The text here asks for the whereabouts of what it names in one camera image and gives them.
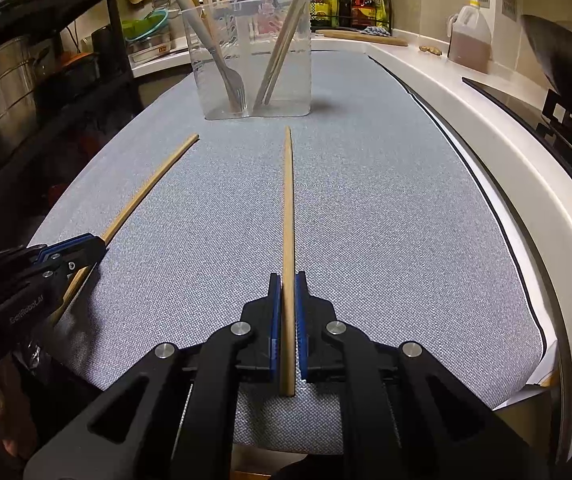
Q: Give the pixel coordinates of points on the grey fabric mat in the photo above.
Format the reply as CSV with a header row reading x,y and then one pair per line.
x,y
391,210

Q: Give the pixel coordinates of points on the clear plastic utensil container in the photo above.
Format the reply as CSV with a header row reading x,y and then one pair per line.
x,y
248,50

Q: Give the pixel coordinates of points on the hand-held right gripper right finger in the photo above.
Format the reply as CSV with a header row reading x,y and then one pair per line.
x,y
302,320

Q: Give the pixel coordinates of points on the black induction cooktop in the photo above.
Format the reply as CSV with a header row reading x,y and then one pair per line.
x,y
506,105

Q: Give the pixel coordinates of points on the red cap yellow label bottle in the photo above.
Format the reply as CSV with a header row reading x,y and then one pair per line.
x,y
320,5

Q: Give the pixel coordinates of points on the wooden rolling pin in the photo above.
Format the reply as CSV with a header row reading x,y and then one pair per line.
x,y
366,37

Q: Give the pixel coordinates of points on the large steel pot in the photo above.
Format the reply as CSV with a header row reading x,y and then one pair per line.
x,y
1,95

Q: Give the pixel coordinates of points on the dark sauce bottle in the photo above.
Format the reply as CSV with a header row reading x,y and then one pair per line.
x,y
346,7

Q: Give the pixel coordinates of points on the dark cup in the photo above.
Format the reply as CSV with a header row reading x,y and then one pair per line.
x,y
108,40

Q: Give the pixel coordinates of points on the dark wok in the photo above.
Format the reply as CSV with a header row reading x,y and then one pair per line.
x,y
566,45

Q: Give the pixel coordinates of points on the jug of brown liquid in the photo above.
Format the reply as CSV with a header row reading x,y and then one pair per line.
x,y
471,45

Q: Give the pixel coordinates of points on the steel tray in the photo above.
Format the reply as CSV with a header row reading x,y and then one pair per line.
x,y
148,45

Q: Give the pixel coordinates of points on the ginger root pieces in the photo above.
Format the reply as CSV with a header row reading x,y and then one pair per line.
x,y
430,50

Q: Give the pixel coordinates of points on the pink bottle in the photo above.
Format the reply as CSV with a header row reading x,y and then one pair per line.
x,y
265,10

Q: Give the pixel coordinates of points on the black shelf rack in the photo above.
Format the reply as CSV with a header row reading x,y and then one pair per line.
x,y
116,25

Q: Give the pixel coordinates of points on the green jar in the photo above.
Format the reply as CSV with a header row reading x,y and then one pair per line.
x,y
332,5

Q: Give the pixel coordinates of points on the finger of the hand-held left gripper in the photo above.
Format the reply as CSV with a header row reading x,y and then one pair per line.
x,y
61,250
61,277

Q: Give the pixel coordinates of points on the blue checkered cloth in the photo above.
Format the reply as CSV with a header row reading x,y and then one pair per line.
x,y
376,31

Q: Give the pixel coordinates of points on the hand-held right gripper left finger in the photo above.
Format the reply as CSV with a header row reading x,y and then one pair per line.
x,y
276,320

